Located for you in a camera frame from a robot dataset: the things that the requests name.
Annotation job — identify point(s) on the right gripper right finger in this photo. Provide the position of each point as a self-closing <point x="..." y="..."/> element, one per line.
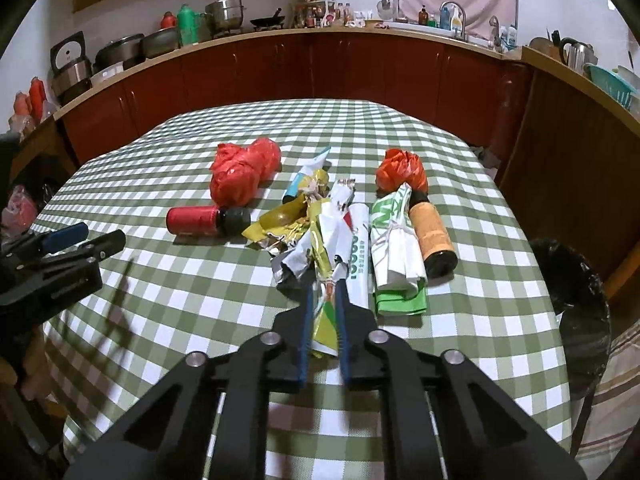
<point x="442" y="417"/>

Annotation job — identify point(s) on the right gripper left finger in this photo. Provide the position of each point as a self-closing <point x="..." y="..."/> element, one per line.
<point x="207" y="417"/>

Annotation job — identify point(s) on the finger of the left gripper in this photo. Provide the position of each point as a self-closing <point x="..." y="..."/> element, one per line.
<point x="96" y="250"/>
<point x="30" y="246"/>

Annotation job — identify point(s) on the orange bottle black cap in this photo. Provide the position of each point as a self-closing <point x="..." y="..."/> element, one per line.
<point x="438" y="254"/>

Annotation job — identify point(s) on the green white bag bundle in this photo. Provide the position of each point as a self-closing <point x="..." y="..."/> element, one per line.
<point x="397" y="263"/>

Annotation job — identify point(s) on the yellow snack wrapper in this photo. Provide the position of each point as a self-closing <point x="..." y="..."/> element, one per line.
<point x="309" y="240"/>

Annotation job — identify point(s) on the white pouch green print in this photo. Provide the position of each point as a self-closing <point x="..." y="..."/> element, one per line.
<point x="358" y="281"/>

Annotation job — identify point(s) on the black trash bin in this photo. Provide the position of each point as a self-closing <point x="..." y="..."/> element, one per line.
<point x="581" y="310"/>

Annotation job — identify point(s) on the green checked tablecloth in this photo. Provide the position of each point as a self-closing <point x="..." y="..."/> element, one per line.
<point x="160" y="300"/>

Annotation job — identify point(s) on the red bottle black cap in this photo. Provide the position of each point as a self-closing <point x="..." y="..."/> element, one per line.
<point x="207" y="221"/>

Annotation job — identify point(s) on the rice cooker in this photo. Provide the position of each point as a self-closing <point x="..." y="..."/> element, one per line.
<point x="71" y="68"/>

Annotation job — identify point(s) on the large red plastic bag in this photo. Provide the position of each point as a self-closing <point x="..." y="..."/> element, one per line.
<point x="237" y="171"/>

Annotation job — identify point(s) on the dark cooking pot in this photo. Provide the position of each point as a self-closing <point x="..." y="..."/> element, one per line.
<point x="127" y="50"/>

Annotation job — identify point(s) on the grey mixing bowl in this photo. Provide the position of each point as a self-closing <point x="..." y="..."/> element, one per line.
<point x="162" y="41"/>

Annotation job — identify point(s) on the blue white tube wrapper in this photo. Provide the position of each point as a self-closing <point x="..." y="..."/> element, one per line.
<point x="309" y="167"/>

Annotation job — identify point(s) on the green thermos jug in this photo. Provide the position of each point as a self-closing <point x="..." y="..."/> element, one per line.
<point x="188" y="21"/>

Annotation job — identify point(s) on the steel stock pot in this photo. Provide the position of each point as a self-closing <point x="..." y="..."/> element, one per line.
<point x="225" y="15"/>

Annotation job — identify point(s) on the small orange-red plastic bag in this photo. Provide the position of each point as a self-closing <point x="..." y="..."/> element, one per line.
<point x="399" y="167"/>

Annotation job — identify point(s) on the dark red base cabinets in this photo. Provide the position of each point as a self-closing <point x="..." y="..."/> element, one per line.
<point x="569" y="153"/>

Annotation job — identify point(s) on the black wok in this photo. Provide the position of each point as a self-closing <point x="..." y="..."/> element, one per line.
<point x="276" y="20"/>

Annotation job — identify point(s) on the teal plastic basket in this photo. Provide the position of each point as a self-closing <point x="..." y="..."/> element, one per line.
<point x="613" y="85"/>

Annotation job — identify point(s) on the steel electric kettle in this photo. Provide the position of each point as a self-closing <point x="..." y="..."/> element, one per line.
<point x="574" y="54"/>

